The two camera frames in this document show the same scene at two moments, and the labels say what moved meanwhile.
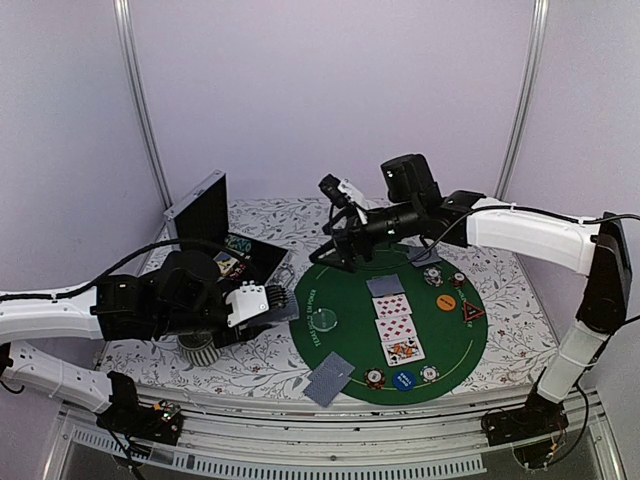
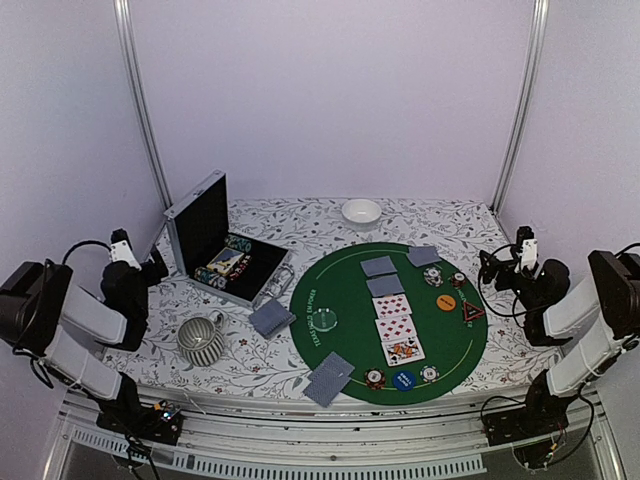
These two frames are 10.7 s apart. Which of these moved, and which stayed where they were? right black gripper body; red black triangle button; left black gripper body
Moved: right black gripper body; left black gripper body
Stayed: red black triangle button
